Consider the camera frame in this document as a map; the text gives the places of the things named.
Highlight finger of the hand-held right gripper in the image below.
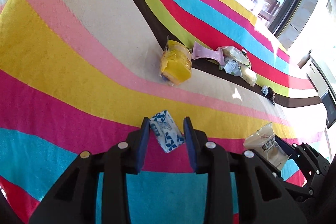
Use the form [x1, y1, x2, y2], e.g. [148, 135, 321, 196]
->
[272, 170, 315, 197]
[274, 135, 328, 174]

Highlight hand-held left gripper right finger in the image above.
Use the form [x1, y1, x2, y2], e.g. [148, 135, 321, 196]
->
[183, 116, 307, 224]

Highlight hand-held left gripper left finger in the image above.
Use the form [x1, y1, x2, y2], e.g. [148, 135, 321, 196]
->
[29, 116, 151, 224]

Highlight small blue-white patterned packet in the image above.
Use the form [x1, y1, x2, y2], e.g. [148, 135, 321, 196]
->
[149, 110, 185, 153]

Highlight white printed bread packet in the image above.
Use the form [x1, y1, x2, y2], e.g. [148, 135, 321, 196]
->
[243, 122, 289, 171]

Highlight dark panel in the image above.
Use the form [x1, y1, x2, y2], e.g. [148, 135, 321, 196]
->
[320, 90, 336, 128]

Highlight yellow cake packet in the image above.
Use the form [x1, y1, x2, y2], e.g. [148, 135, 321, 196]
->
[160, 35, 193, 86]

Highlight white appliance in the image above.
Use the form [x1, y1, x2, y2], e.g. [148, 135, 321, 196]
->
[298, 49, 336, 98]

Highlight pink snack packet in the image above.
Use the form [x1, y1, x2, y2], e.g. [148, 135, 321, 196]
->
[191, 41, 226, 65]

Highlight striped colourful tablecloth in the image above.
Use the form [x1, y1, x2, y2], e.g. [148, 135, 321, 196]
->
[0, 0, 326, 224]

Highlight clear green white packets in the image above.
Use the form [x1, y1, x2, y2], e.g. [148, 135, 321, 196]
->
[217, 46, 248, 65]

